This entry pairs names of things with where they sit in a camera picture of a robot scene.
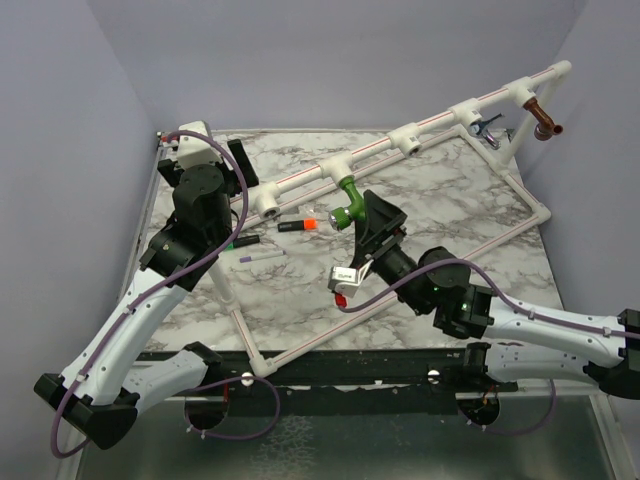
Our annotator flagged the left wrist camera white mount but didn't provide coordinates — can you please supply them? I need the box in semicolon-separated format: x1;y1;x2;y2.
160;132;223;170

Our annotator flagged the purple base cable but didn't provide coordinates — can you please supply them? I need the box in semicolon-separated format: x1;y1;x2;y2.
185;372;282;442
464;379;557;435

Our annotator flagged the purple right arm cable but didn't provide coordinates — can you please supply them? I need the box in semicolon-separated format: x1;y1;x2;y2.
337;257;640;339

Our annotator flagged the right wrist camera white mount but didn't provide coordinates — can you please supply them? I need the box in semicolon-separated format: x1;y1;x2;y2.
328;259;373;309

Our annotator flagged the green water faucet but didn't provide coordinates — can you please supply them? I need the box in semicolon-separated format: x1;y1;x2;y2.
328;176;366;231

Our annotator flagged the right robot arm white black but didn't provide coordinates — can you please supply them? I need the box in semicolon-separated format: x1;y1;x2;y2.
352;190;639;400

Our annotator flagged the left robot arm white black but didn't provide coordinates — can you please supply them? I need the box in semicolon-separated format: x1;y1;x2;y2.
34;130;259;450

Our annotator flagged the white pvc pipe frame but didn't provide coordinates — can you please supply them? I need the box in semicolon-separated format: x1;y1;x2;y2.
230;61;571;377

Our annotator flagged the purple capped white pen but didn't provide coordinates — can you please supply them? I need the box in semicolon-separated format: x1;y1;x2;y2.
239;250;286;263

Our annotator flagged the grey metal faucet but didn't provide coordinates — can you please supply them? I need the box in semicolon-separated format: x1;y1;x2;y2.
468;113;503;150

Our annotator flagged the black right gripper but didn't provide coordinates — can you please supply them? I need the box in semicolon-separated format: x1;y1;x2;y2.
347;189;429;315

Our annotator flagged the clear plastic bag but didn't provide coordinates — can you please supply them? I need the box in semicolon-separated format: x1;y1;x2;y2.
280;201;331;222

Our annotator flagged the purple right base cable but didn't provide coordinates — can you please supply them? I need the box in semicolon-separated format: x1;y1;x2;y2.
464;379;557;435

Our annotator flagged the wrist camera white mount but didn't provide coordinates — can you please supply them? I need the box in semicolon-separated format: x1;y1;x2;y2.
160;132;223;170
328;259;373;309

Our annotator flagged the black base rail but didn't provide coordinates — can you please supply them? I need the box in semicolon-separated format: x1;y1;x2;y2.
196;343;517;417

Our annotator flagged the green capped black marker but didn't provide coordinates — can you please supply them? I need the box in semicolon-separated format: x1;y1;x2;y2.
225;234;260;251

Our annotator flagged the orange capped black marker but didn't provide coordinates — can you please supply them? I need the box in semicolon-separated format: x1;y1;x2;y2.
277;218;317;233

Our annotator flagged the brown copper faucet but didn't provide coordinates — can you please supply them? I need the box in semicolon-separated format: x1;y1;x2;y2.
522;97;564;141

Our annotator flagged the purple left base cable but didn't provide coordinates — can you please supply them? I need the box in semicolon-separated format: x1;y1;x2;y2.
185;372;282;442

